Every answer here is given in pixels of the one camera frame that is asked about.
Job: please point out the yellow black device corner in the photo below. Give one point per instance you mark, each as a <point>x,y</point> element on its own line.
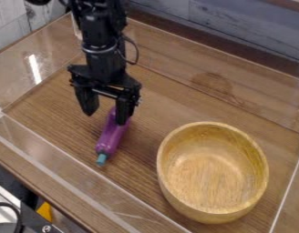
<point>54,216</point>

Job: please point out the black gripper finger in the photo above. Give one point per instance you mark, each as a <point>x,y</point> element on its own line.
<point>87,99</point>
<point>126,104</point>

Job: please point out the clear acrylic tray wall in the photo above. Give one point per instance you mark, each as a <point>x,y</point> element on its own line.
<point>47,148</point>

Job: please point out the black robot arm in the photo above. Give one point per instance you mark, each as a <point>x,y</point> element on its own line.
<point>100,19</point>

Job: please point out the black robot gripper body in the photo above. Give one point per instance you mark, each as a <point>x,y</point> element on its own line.
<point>104,72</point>

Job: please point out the purple toy eggplant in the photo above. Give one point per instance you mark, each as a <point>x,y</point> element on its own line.
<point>110,139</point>

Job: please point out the brown wooden bowl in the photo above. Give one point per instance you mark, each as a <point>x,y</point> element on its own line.
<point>213,171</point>

